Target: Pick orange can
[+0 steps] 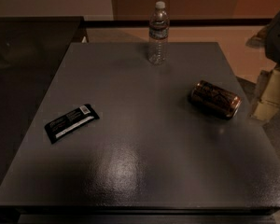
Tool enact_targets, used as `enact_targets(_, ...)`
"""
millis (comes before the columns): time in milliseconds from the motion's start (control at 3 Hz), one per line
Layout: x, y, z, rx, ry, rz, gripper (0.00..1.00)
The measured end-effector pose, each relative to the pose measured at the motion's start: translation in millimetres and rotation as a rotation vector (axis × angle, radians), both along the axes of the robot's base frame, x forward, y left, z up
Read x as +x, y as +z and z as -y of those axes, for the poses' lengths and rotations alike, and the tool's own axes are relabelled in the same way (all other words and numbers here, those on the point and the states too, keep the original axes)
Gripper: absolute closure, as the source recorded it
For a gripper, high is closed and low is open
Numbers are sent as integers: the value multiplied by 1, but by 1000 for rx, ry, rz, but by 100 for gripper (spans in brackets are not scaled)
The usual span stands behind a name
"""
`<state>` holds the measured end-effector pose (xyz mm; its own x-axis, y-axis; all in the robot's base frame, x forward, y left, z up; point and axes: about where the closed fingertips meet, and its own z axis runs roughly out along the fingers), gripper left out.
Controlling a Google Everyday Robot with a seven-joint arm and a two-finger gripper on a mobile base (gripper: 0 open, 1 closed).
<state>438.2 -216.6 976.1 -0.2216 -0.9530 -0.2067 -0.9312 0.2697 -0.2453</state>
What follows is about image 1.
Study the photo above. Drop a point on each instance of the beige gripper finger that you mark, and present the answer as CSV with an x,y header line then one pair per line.
x,y
266,101

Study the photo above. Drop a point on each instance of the orange soda can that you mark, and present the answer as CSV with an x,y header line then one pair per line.
x,y
218,101

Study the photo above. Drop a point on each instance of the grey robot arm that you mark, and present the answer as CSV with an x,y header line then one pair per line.
x,y
269,39

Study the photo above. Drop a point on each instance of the clear plastic water bottle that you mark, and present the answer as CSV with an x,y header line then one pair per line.
x,y
158,32

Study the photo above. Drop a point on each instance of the black snack bar wrapper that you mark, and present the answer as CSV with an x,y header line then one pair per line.
x,y
65,124

